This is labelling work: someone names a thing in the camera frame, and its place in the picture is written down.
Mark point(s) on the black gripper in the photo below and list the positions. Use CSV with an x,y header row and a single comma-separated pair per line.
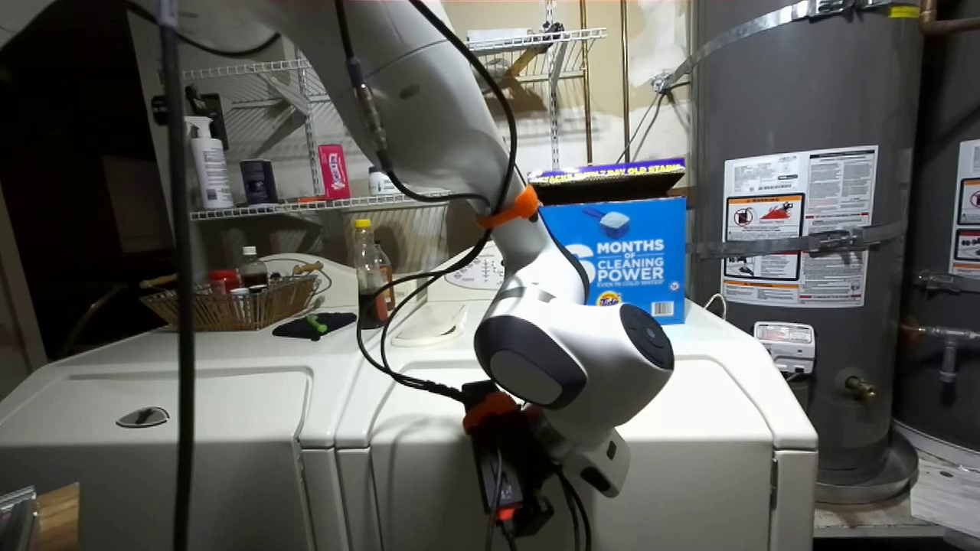
x,y
511,471

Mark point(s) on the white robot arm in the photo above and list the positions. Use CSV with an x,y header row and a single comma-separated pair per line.
x,y
559,376

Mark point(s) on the white front-load washing machine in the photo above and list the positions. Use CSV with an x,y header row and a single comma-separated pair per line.
x,y
721,461

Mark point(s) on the dark syrup bottle yellow cap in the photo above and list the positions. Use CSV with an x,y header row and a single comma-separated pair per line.
x,y
373,275

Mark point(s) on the blue Tide detergent box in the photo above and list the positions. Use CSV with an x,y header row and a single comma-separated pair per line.
x,y
625,225

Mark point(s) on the dark cloth with green brush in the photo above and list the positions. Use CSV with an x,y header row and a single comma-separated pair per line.
x,y
312,326

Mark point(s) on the white jar on shelf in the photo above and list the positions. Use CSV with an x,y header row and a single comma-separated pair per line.
x,y
379,182

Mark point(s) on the wicker basket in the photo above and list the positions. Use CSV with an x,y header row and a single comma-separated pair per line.
x,y
253,306

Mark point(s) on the pink box on shelf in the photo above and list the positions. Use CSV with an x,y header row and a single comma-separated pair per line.
x,y
331,160

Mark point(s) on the dark container on shelf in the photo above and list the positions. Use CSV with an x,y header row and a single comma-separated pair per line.
x,y
259,182

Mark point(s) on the white spray bottle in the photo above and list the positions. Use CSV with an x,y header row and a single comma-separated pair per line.
x,y
208,163

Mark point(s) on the grey water heater tank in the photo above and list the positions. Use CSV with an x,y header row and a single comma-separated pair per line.
x,y
799,173

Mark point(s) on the white wire wall shelf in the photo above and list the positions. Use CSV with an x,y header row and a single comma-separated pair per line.
x,y
542,76

